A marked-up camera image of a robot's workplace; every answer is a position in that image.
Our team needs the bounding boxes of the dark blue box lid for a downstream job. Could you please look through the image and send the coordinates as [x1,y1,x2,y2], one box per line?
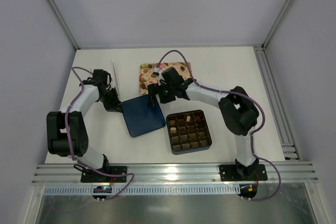
[121,94,166,137]

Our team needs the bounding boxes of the metal tongs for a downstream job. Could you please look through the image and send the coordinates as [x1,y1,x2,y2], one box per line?
[111,60,120,98]

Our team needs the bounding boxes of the dark chocolate box with dividers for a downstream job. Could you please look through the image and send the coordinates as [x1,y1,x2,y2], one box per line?
[166,110,212,155]

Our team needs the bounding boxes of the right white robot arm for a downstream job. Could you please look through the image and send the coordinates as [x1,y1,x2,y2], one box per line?
[148,67,259,179]

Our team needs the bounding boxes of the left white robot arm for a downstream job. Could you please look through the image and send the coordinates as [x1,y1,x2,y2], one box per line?
[46,69,122,175]

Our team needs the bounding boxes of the floral rectangular tray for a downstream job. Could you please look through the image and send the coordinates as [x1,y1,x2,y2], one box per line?
[139,62,192,95]

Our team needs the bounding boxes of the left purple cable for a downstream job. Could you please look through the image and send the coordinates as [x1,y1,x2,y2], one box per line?
[64,66,135,200]

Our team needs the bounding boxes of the purple cable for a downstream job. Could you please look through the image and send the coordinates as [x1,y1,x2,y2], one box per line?
[64,66,135,200]
[157,50,283,201]

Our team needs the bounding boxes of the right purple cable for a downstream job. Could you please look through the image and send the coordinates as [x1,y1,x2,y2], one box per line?
[157,50,283,201]

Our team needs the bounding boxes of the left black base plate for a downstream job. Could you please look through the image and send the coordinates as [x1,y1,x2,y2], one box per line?
[74,165,128,183]

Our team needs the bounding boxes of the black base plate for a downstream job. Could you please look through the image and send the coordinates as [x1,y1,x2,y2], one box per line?
[219,164,268,182]
[74,165,128,183]

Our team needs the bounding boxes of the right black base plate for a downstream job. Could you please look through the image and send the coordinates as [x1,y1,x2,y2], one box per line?
[219,164,268,182]

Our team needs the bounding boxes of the white slotted cable duct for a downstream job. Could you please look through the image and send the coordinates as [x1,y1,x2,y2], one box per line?
[44,184,240,197]

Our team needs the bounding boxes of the left aluminium frame post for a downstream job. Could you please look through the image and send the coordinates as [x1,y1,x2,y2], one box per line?
[45,0,80,51]

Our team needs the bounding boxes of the aluminium frame post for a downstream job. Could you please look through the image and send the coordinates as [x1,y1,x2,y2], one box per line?
[45,0,80,51]
[261,0,296,50]

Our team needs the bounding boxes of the aluminium mounting rail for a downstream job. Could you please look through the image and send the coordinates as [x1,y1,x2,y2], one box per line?
[32,162,318,185]

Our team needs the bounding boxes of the right aluminium frame post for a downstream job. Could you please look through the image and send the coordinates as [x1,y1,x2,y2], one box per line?
[261,0,296,50]

